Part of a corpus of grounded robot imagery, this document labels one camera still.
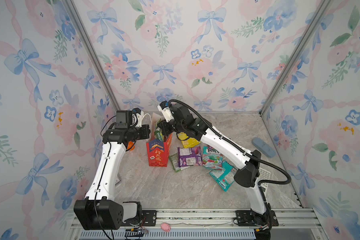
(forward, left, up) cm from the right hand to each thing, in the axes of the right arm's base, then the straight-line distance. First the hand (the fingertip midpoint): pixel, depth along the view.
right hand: (158, 122), depth 75 cm
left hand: (-2, +4, -3) cm, 5 cm away
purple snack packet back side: (-4, -16, -27) cm, 32 cm away
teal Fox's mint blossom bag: (-6, -30, -26) cm, 40 cm away
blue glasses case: (+4, -65, -28) cm, 71 cm away
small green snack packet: (-6, -7, -29) cm, 30 cm away
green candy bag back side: (-4, 0, -2) cm, 4 cm away
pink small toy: (-41, -5, -28) cm, 50 cm away
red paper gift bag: (-8, +1, -14) cm, 16 cm away
